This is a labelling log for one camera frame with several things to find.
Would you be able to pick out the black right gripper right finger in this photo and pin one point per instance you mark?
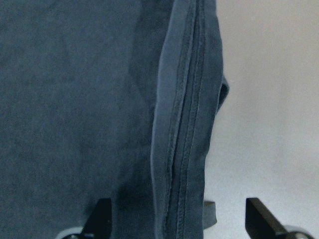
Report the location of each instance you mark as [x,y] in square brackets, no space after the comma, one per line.
[260,223]

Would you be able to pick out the black t-shirt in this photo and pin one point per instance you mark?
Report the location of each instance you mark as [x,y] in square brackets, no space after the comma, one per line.
[110,99]

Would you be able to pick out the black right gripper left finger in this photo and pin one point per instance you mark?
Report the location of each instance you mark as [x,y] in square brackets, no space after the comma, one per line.
[99,223]

